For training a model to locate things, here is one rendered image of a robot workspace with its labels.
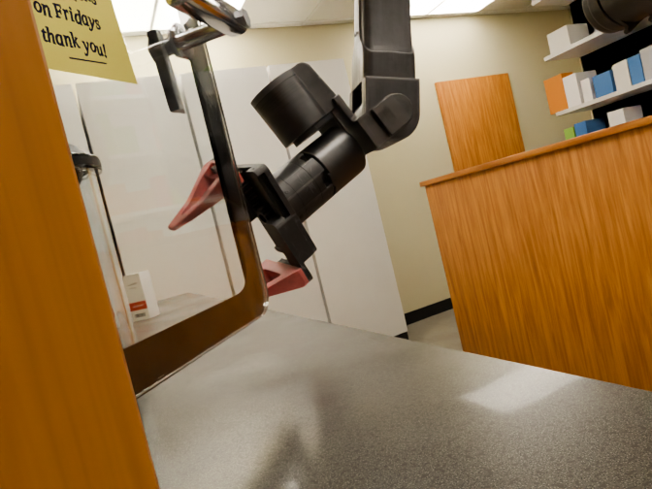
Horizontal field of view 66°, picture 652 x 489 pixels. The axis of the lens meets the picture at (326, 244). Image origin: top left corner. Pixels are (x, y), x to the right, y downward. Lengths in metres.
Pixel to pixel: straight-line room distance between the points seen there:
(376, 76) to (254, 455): 0.38
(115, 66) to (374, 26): 0.31
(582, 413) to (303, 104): 0.37
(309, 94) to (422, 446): 0.37
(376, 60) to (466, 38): 4.83
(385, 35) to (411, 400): 0.38
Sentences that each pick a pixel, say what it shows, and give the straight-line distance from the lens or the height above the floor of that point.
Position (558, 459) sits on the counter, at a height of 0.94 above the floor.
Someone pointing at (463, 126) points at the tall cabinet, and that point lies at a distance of 4.98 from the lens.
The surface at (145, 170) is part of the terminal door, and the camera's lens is 0.30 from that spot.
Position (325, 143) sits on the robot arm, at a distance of 0.51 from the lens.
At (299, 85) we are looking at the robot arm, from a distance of 0.52.
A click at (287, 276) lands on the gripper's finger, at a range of 0.48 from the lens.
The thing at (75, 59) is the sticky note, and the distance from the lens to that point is 0.29.
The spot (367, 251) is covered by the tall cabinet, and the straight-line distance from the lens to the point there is 3.73.
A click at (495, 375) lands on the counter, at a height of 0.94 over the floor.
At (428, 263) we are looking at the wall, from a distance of 4.57.
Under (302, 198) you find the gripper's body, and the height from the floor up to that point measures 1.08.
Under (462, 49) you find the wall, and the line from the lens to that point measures 5.28.
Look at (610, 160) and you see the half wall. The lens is 2.28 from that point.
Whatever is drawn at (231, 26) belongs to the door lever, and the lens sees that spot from 0.37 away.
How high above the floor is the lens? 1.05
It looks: 3 degrees down
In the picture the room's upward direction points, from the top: 14 degrees counter-clockwise
